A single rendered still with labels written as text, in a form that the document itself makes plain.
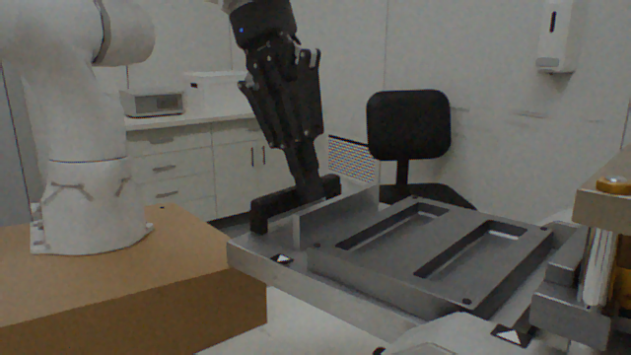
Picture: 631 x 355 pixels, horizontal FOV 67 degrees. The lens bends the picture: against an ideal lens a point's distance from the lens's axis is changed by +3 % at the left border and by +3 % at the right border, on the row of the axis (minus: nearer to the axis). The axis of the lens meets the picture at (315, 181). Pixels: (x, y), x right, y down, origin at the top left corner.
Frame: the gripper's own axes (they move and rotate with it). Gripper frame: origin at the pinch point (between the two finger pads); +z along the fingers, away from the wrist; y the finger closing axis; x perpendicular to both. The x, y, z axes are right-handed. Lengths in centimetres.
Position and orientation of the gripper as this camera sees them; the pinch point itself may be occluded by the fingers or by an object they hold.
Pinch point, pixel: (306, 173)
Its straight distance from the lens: 57.0
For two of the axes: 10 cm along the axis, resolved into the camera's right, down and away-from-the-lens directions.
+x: -6.5, 2.3, -7.3
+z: 2.7, 9.6, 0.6
